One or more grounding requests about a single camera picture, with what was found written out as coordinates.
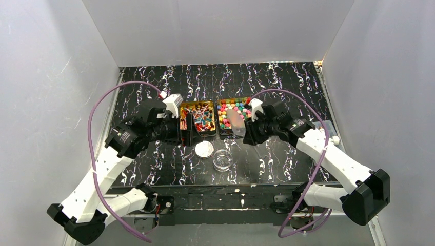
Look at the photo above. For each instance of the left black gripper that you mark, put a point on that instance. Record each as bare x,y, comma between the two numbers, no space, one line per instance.
182,129

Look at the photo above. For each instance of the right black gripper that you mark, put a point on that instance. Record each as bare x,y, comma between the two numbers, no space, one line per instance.
249,132

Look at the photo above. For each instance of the tin of lollipops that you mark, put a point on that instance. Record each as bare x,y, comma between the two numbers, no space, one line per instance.
203,113

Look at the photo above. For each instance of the clear plastic scoop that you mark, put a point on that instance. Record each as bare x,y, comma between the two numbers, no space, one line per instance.
236,122

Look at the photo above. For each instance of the clear round jar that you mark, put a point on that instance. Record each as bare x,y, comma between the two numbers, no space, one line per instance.
222,160

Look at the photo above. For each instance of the tin of star candies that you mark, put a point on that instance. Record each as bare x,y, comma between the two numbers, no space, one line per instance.
222,105

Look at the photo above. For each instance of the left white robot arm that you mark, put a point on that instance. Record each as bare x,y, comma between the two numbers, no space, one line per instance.
85,213

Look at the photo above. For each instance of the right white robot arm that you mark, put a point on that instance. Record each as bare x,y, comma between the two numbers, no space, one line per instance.
348,172

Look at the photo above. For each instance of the round white jar lid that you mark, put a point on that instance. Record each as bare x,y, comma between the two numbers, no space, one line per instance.
204,149

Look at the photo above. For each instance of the clear plastic organizer box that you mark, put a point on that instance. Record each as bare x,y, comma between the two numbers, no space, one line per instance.
328,127

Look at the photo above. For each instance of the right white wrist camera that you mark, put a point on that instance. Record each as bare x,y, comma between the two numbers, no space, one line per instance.
256,107

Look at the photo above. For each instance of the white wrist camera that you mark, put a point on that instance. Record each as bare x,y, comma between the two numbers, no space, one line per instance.
172,102
256,107

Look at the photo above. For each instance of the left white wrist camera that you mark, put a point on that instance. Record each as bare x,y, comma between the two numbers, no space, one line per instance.
172,102

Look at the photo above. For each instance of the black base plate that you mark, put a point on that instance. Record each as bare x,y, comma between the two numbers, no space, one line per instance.
230,204

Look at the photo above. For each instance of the aluminium frame rail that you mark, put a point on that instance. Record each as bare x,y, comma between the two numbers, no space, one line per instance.
361,205

